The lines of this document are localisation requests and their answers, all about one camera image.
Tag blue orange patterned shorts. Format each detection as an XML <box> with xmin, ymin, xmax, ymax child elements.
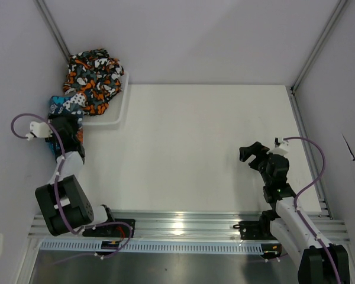
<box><xmin>46</xmin><ymin>92</ymin><xmax>86</xmax><ymax>157</ymax></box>

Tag left aluminium frame post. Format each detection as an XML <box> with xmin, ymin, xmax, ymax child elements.
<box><xmin>34</xmin><ymin>0</ymin><xmax>70</xmax><ymax>62</ymax></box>

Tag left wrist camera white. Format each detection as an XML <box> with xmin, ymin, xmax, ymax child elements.
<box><xmin>25</xmin><ymin>121</ymin><xmax>53</xmax><ymax>141</ymax></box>

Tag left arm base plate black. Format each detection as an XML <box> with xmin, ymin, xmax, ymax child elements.
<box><xmin>82</xmin><ymin>219</ymin><xmax>135</xmax><ymax>238</ymax></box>

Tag right side aluminium rail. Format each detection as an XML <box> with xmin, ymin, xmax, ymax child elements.
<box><xmin>286</xmin><ymin>86</ymin><xmax>333</xmax><ymax>220</ymax></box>

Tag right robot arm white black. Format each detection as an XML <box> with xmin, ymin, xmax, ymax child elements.
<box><xmin>233</xmin><ymin>138</ymin><xmax>351</xmax><ymax>283</ymax></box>

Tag aluminium frame post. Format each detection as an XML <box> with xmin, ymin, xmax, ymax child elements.
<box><xmin>290</xmin><ymin>0</ymin><xmax>351</xmax><ymax>92</ymax></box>
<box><xmin>34</xmin><ymin>0</ymin><xmax>70</xmax><ymax>62</ymax></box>

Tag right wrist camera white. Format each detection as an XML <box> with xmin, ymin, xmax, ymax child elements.
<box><xmin>269</xmin><ymin>137</ymin><xmax>289</xmax><ymax>156</ymax></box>

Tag aluminium mounting rail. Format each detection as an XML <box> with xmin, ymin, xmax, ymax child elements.
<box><xmin>27</xmin><ymin>210</ymin><xmax>350</xmax><ymax>244</ymax></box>

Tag white slotted cable duct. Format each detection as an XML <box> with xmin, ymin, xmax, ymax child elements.
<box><xmin>40</xmin><ymin>240</ymin><xmax>281</xmax><ymax>254</ymax></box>

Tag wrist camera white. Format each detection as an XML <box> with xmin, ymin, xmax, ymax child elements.
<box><xmin>269</xmin><ymin>137</ymin><xmax>289</xmax><ymax>156</ymax></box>
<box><xmin>25</xmin><ymin>121</ymin><xmax>53</xmax><ymax>141</ymax></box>

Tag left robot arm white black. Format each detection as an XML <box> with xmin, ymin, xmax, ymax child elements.
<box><xmin>35</xmin><ymin>114</ymin><xmax>117</xmax><ymax>237</ymax></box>

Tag right aluminium frame post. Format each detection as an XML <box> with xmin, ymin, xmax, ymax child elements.
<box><xmin>290</xmin><ymin>0</ymin><xmax>351</xmax><ymax>92</ymax></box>

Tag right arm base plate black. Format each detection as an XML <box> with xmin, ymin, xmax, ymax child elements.
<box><xmin>233</xmin><ymin>220</ymin><xmax>276</xmax><ymax>240</ymax></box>

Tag white plastic basket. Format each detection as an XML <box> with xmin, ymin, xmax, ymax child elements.
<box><xmin>83</xmin><ymin>71</ymin><xmax>130</xmax><ymax>130</ymax></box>

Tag black orange camouflage shorts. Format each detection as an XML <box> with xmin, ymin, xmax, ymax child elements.
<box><xmin>63</xmin><ymin>49</ymin><xmax>125</xmax><ymax>116</ymax></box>

